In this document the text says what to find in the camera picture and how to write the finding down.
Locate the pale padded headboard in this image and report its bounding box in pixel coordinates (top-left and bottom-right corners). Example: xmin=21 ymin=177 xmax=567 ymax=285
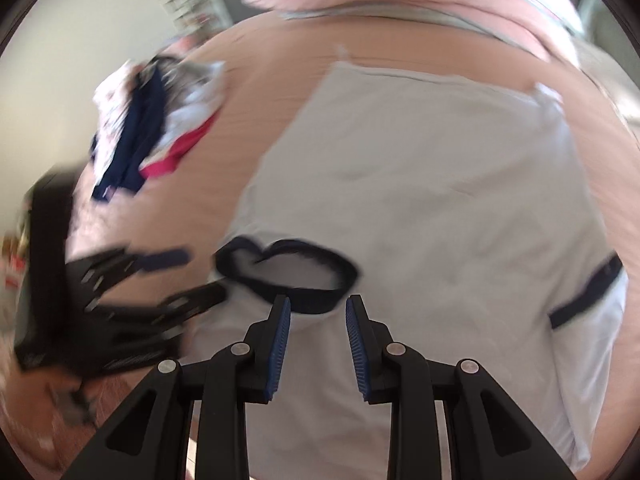
xmin=575 ymin=0 xmax=637 ymax=57

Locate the white t-shirt with navy trim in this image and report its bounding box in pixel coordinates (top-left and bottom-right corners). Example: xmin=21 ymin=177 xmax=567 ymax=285
xmin=187 ymin=47 xmax=629 ymax=476

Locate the navy garment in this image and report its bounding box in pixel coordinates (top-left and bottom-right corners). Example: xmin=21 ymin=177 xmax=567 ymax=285
xmin=91 ymin=67 xmax=169 ymax=204

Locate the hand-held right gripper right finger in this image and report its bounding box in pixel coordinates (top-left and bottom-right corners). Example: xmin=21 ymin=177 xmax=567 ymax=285
xmin=345 ymin=294 xmax=578 ymax=480

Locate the bright pink garment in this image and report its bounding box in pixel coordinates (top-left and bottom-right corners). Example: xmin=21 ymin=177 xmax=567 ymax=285
xmin=140 ymin=114 xmax=222 ymax=182

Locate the pink bed sheet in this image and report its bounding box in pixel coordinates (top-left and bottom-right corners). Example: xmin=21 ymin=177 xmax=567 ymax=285
xmin=0 ymin=10 xmax=640 ymax=480

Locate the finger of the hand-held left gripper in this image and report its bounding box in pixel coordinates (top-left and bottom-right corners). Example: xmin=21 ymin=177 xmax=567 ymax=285
xmin=66 ymin=246 xmax=192 ymax=292
xmin=85 ymin=280 xmax=231 ymax=333

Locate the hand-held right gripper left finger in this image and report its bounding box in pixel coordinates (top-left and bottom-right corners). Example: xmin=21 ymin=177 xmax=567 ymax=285
xmin=60 ymin=294 xmax=292 ymax=480

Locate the pale quilted blanket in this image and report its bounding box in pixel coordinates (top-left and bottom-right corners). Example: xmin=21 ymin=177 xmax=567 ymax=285
xmin=570 ymin=35 xmax=640 ymax=147

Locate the white patterned garment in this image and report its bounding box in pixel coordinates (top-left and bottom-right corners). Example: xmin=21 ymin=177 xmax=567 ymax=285
xmin=90 ymin=59 xmax=147 ymax=177

